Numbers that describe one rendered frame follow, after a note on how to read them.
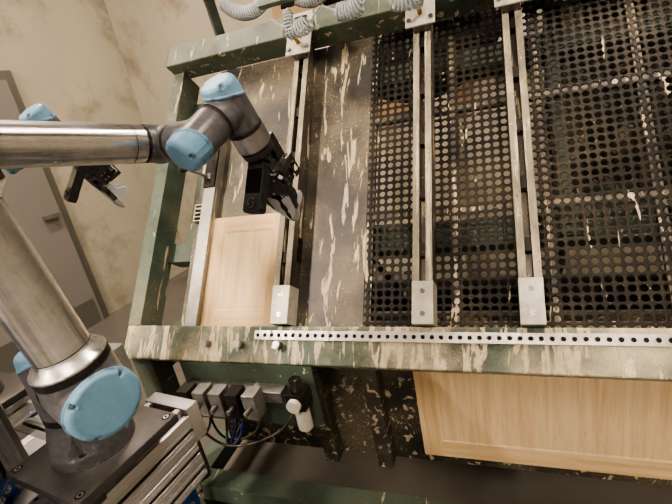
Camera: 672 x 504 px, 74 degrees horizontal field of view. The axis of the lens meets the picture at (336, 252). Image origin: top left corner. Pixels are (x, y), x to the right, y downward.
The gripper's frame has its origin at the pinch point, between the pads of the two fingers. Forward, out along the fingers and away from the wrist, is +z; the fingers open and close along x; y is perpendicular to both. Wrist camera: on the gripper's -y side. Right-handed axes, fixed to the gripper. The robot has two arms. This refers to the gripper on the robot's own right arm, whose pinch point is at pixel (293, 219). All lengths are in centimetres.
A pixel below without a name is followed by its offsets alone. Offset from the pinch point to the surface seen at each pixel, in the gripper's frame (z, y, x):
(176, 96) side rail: -1, 76, 93
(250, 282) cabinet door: 38, 8, 41
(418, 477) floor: 139, -19, 0
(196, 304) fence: 38, -3, 60
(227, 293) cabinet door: 39, 4, 50
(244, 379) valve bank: 53, -21, 38
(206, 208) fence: 23, 31, 65
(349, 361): 48.4, -11.9, -0.1
